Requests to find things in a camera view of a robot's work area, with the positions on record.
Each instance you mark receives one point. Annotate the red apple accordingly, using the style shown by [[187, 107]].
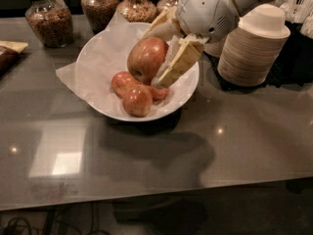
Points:
[[137, 101], [146, 57], [122, 82], [158, 94]]

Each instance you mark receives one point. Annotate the cream card at left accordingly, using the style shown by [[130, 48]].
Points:
[[16, 46]]

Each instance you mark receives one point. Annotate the front stack paper bowls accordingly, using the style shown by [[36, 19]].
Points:
[[252, 48]]

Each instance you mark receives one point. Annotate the rear stack paper bowls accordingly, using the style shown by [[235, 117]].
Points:
[[214, 49]]

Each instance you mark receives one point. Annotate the black mat under bowls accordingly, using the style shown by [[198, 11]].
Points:
[[295, 62]]

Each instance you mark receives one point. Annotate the white paper liner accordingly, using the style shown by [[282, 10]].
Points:
[[94, 69]]

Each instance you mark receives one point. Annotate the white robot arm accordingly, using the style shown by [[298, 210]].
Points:
[[189, 26]]

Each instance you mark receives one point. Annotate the stack paper bowls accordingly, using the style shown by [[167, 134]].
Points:
[[214, 49], [252, 48]]

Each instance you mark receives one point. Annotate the dark tray at left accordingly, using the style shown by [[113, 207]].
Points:
[[8, 58]]

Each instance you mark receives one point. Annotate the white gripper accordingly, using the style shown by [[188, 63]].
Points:
[[205, 11]]

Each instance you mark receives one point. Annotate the leftmost glass cereal jar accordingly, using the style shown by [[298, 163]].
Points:
[[51, 22]]

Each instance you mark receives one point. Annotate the white bowl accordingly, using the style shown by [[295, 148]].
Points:
[[98, 66]]

